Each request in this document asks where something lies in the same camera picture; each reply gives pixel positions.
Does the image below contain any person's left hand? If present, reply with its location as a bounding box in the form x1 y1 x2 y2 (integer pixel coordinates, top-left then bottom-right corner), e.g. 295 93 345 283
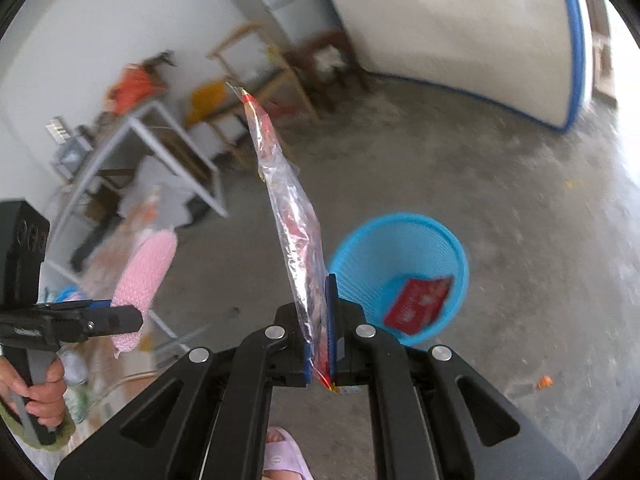
1 356 66 428

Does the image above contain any blue plastic trash basket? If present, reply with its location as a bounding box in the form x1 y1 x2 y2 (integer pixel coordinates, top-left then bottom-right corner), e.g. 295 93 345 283
329 212 470 347

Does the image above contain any patterned tablecloth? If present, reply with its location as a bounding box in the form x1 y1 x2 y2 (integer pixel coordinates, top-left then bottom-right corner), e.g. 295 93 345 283
44 186 166 361

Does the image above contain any pink sponge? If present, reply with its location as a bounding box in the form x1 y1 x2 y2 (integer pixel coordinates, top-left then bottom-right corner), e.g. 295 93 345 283
111 230 178 356

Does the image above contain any orange plastic bag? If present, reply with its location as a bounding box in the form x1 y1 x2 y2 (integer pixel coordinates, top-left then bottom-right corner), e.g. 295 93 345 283
104 64 166 116

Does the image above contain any white mattress blue edge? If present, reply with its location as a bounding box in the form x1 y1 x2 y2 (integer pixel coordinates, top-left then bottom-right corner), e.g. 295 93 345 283
332 0 587 130

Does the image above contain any pink slipper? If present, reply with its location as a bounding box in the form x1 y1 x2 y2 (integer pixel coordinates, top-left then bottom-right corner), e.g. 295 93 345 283
262 426 314 480

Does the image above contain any yellow bag under table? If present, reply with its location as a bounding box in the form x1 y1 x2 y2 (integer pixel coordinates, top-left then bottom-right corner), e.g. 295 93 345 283
186 79 227 128

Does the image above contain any wooden chair black seat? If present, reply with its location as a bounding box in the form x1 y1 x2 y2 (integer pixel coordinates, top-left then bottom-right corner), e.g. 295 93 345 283
199 22 320 165

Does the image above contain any white side table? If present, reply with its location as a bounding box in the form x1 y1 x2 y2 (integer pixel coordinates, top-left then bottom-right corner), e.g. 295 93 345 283
46 98 230 261

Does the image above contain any orange scrap on floor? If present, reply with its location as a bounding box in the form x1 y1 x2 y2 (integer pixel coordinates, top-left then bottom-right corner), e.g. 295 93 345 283
536 376 553 390

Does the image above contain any red packet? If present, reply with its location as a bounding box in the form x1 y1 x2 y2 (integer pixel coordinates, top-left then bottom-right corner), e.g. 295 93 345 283
383 276 454 336

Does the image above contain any clear red plastic wrapper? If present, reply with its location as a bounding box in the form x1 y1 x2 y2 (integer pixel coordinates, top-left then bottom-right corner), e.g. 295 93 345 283
227 81 335 390

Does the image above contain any dark wooden stool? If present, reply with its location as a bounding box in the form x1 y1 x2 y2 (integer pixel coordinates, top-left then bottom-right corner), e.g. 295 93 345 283
282 28 371 113

